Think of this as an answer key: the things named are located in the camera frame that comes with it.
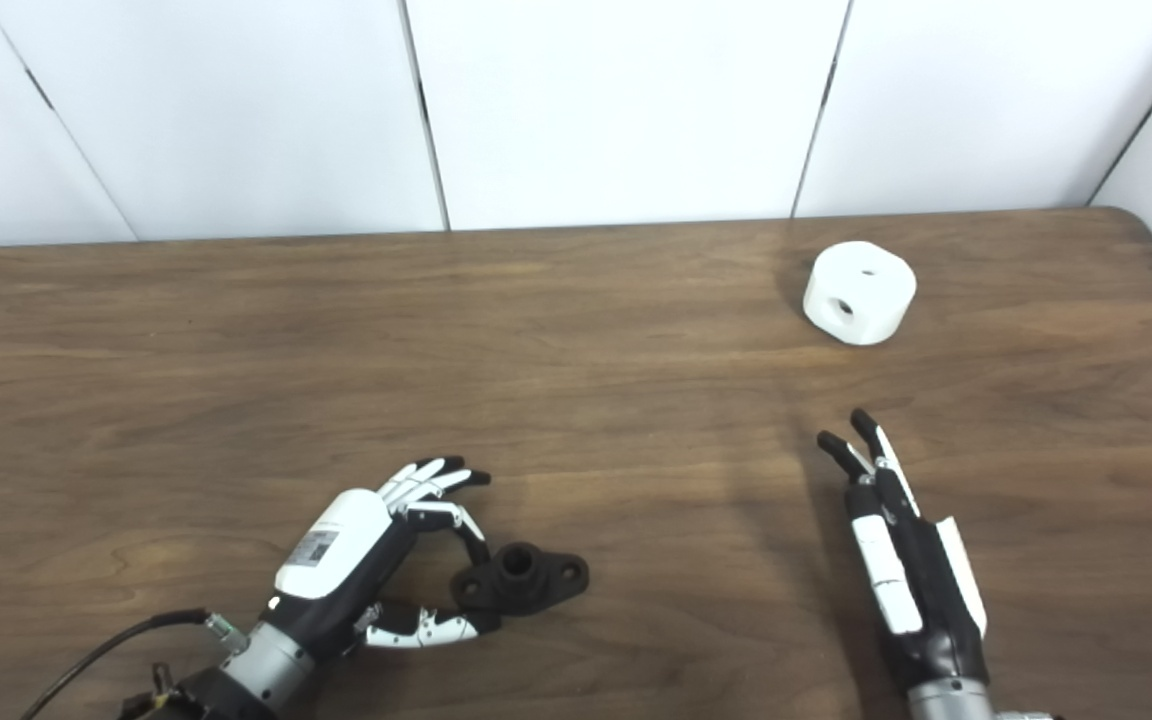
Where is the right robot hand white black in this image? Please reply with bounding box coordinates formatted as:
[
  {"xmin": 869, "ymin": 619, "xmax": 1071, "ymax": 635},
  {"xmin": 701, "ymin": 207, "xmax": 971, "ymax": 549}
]
[{"xmin": 816, "ymin": 407, "xmax": 990, "ymax": 691}]

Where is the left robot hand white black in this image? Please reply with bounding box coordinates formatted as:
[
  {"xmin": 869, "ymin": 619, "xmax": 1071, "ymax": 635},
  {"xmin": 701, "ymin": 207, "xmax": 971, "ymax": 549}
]
[{"xmin": 271, "ymin": 456, "xmax": 503, "ymax": 661}]

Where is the black flanged holder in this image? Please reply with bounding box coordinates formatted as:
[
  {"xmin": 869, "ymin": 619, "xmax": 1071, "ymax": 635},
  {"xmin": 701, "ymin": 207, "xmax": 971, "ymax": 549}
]
[{"xmin": 450, "ymin": 543, "xmax": 590, "ymax": 617}]

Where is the round white piece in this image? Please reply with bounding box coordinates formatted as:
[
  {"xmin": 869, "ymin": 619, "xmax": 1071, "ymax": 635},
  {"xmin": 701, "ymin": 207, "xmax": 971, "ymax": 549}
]
[{"xmin": 802, "ymin": 241, "xmax": 918, "ymax": 347}]

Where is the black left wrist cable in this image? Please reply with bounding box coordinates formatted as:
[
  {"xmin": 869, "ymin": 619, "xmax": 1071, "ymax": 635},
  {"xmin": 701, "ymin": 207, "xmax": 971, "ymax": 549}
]
[{"xmin": 21, "ymin": 608, "xmax": 249, "ymax": 720}]

